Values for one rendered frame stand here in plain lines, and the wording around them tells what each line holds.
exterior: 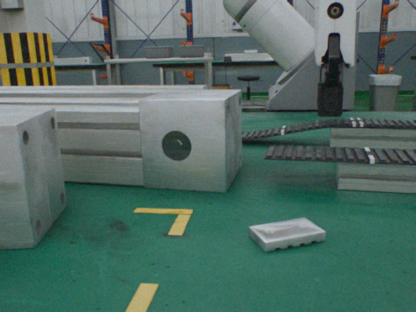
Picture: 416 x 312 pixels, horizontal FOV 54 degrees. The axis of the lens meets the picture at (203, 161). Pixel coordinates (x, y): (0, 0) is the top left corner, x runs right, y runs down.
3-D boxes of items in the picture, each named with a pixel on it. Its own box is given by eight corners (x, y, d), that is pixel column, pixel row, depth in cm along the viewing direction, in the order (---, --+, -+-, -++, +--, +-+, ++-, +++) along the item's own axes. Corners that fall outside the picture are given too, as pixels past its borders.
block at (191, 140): (244, 161, 53) (244, 87, 51) (226, 193, 42) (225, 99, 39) (179, 158, 55) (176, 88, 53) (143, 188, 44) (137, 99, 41)
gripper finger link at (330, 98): (346, 67, 51) (343, 119, 53) (344, 65, 54) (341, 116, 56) (320, 67, 52) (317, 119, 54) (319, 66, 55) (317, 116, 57)
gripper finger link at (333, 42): (340, 33, 49) (337, 78, 51) (337, 26, 56) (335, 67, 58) (330, 33, 49) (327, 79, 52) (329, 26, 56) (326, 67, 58)
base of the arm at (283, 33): (276, 83, 116) (229, 37, 114) (327, 32, 112) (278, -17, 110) (282, 86, 97) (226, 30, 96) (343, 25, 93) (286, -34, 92)
